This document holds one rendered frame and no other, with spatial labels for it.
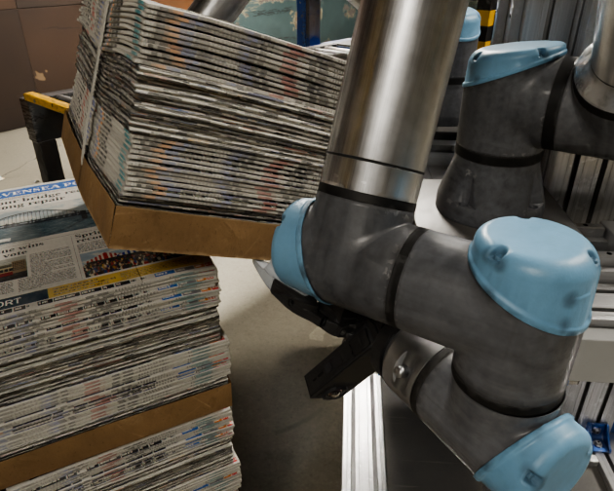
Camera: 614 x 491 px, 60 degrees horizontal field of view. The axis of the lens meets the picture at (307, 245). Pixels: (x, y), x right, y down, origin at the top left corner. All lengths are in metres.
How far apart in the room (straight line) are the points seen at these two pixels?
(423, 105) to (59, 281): 0.44
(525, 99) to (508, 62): 0.05
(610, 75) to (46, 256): 0.66
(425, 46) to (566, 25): 0.61
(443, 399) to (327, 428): 1.15
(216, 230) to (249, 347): 1.28
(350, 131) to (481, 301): 0.14
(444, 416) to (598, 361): 0.40
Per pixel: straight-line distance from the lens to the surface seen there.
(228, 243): 0.56
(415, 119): 0.38
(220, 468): 0.86
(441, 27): 0.39
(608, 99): 0.67
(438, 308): 0.35
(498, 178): 0.75
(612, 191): 1.03
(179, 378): 0.71
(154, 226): 0.53
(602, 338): 0.77
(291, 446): 1.51
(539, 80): 0.72
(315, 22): 2.62
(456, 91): 1.22
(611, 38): 0.62
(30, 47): 4.56
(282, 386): 1.67
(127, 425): 0.73
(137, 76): 0.50
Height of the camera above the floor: 1.15
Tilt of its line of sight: 29 degrees down
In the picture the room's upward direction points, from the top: straight up
